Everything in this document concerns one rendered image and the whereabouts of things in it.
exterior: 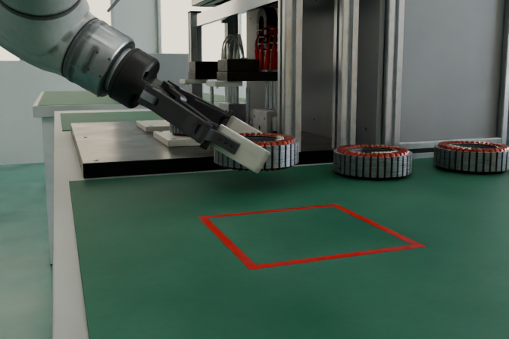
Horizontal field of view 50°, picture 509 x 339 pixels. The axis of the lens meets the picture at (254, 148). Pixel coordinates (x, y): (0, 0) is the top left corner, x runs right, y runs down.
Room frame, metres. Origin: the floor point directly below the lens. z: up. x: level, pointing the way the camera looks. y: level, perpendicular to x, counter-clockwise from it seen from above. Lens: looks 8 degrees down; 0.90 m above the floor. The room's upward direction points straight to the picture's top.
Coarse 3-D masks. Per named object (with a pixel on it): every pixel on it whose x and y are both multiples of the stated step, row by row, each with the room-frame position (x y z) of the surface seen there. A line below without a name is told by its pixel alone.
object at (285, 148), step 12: (252, 132) 0.75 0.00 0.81; (264, 132) 0.75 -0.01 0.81; (264, 144) 0.66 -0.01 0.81; (276, 144) 0.67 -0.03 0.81; (288, 144) 0.67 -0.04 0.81; (216, 156) 0.69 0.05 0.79; (276, 156) 0.66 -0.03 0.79; (288, 156) 0.67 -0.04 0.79; (228, 168) 0.67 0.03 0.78; (240, 168) 0.66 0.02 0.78; (264, 168) 0.66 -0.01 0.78; (276, 168) 0.67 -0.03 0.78
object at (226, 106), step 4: (220, 104) 1.30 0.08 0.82; (224, 104) 1.28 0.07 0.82; (228, 104) 1.25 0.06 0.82; (232, 104) 1.25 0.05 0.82; (236, 104) 1.25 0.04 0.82; (240, 104) 1.26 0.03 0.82; (244, 104) 1.26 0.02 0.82; (224, 108) 1.28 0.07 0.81; (228, 108) 1.25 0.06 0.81; (232, 108) 1.25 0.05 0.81; (236, 108) 1.25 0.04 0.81; (240, 108) 1.26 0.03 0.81; (244, 108) 1.26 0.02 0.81; (236, 112) 1.25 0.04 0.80; (240, 112) 1.26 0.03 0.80; (244, 112) 1.26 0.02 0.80; (236, 116) 1.25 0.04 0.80; (240, 116) 1.26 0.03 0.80; (244, 116) 1.26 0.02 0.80; (244, 120) 1.26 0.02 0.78
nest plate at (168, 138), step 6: (156, 132) 1.03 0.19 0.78; (162, 132) 1.03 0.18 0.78; (168, 132) 1.03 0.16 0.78; (156, 138) 1.03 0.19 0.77; (162, 138) 0.97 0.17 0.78; (168, 138) 0.94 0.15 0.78; (174, 138) 0.93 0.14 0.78; (180, 138) 0.94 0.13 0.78; (186, 138) 0.94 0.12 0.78; (192, 138) 0.94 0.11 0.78; (168, 144) 0.92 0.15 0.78; (174, 144) 0.92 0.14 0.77; (180, 144) 0.93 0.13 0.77; (186, 144) 0.93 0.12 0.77; (192, 144) 0.93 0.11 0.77; (198, 144) 0.94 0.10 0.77
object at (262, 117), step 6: (264, 108) 1.08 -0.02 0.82; (258, 114) 1.06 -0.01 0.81; (264, 114) 1.03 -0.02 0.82; (270, 114) 1.02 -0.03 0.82; (276, 114) 1.03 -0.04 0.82; (258, 120) 1.06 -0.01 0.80; (264, 120) 1.03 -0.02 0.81; (270, 120) 1.02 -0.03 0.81; (258, 126) 1.06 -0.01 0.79; (264, 126) 1.03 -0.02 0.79; (270, 126) 1.02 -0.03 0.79; (270, 132) 1.02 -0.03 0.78
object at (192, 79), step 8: (192, 64) 1.25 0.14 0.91; (200, 64) 1.23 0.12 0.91; (208, 64) 1.24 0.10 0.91; (216, 64) 1.24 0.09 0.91; (192, 72) 1.25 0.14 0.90; (200, 72) 1.23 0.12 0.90; (208, 72) 1.23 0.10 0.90; (216, 72) 1.24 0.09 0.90; (184, 80) 1.23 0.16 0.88; (192, 80) 1.23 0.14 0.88; (200, 80) 1.23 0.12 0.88; (232, 88) 1.29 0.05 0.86; (232, 96) 1.29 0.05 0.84
